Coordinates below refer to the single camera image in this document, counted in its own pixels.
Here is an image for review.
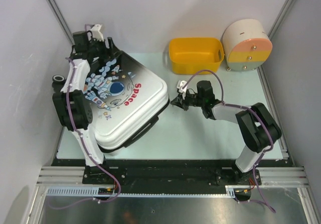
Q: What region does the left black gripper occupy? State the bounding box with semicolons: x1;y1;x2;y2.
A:
89;37;123;61

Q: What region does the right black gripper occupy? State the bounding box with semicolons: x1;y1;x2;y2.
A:
171;88;205;111

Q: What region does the space print kids suitcase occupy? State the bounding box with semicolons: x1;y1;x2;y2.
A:
83;51;169;154

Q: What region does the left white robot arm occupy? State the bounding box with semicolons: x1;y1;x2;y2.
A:
52;26;120;188

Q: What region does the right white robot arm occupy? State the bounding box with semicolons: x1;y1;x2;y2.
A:
171;80;282;184

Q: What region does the yellow plastic basket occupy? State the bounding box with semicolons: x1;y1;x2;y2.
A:
165;37;224;75

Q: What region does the round pastel drawer box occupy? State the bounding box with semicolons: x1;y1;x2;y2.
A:
222;19;273;71

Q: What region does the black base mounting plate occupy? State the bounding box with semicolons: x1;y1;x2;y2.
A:
52;159;293;194

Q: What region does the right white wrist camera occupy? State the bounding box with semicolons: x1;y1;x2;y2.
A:
177;80;188;95

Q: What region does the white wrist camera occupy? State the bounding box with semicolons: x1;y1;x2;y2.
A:
89;24;104;42
177;80;188;95

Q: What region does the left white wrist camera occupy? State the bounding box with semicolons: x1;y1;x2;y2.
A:
89;24;104;42

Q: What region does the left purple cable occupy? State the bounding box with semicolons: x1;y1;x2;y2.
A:
47;24;122;209

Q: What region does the purple cable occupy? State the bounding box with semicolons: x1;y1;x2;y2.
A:
47;24;122;209
182;69;276;214

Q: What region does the white slotted cable duct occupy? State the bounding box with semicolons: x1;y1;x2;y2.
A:
47;186;251;198

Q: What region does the aluminium frame rail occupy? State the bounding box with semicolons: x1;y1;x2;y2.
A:
36;166;309;188

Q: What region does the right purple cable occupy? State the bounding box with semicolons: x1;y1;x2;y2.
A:
182;69;276;214

